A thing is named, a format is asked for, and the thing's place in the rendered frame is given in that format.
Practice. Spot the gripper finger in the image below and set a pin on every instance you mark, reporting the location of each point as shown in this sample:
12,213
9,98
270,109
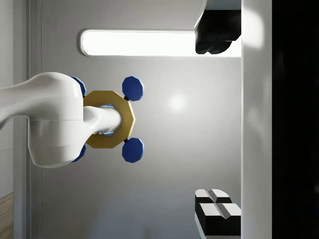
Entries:
216,27
219,221

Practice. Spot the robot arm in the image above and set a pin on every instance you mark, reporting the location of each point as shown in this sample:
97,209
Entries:
49,119

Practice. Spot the drone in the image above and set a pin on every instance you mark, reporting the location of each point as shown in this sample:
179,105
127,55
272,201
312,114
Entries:
107,99

